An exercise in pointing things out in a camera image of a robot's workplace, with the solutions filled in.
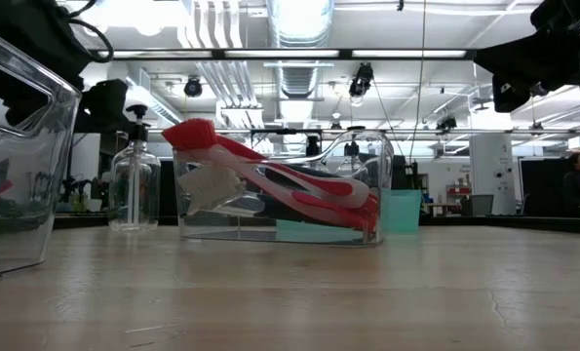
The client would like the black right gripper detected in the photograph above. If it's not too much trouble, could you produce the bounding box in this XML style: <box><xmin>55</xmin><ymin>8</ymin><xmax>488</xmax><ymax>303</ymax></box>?
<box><xmin>473</xmin><ymin>23</ymin><xmax>580</xmax><ymax>113</ymax></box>

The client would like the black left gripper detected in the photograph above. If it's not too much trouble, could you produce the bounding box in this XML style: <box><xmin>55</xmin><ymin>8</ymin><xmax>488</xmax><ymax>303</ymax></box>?
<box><xmin>73</xmin><ymin>79</ymin><xmax>131</xmax><ymax>135</ymax></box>

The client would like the red dish brush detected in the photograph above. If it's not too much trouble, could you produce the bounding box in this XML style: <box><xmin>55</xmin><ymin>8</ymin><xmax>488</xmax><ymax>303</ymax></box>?
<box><xmin>161</xmin><ymin>117</ymin><xmax>371</xmax><ymax>209</ymax></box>
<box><xmin>174</xmin><ymin>145</ymin><xmax>381</xmax><ymax>233</ymax></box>

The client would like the black ceiling spotlight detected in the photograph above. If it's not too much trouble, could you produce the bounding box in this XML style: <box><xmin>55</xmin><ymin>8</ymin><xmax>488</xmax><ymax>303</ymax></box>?
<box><xmin>348</xmin><ymin>61</ymin><xmax>374</xmax><ymax>98</ymax></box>
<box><xmin>435</xmin><ymin>115</ymin><xmax>459</xmax><ymax>132</ymax></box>
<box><xmin>183</xmin><ymin>76</ymin><xmax>204</xmax><ymax>98</ymax></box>

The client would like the clear plastic bin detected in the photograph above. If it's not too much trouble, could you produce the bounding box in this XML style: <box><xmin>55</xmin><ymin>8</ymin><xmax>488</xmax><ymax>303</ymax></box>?
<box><xmin>0</xmin><ymin>23</ymin><xmax>83</xmax><ymax>280</ymax></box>
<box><xmin>172</xmin><ymin>125</ymin><xmax>396</xmax><ymax>247</ymax></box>

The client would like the translucent green plastic bin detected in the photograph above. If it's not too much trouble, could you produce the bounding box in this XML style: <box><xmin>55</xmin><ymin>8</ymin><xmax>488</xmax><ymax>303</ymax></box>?
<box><xmin>274</xmin><ymin>188</ymin><xmax>423</xmax><ymax>244</ymax></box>

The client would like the black cable loop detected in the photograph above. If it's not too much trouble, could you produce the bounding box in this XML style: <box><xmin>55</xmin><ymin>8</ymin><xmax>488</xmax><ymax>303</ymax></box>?
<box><xmin>58</xmin><ymin>0</ymin><xmax>115</xmax><ymax>64</ymax></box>

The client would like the thin hanging cable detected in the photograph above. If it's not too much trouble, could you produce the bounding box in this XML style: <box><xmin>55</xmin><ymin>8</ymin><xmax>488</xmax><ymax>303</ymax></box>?
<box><xmin>408</xmin><ymin>0</ymin><xmax>428</xmax><ymax>165</ymax></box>

